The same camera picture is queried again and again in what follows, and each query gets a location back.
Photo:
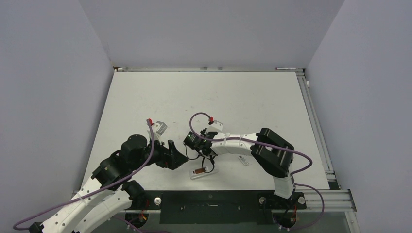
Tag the white battery cover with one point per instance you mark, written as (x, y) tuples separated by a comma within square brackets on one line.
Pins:
[(243, 160)]

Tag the aluminium rail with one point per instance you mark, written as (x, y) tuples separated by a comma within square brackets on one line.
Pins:
[(335, 199), (206, 69)]

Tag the aluminium right rail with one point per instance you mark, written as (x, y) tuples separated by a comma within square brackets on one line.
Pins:
[(335, 199)]

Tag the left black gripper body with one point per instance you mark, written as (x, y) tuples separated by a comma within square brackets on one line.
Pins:
[(161, 158)]

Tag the white remote control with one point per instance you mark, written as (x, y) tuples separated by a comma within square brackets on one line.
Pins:
[(202, 172)]

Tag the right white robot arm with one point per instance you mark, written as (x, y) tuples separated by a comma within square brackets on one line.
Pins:
[(271, 151)]

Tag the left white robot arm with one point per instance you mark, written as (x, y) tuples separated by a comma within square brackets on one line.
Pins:
[(110, 188)]

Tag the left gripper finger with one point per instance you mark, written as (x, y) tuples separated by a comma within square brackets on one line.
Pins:
[(177, 149), (177, 162)]

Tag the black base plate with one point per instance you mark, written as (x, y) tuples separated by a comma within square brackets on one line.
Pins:
[(218, 207)]

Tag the aluminium back rail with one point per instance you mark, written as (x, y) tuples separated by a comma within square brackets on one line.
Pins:
[(206, 69)]

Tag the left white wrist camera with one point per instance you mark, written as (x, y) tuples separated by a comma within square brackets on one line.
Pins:
[(156, 130)]

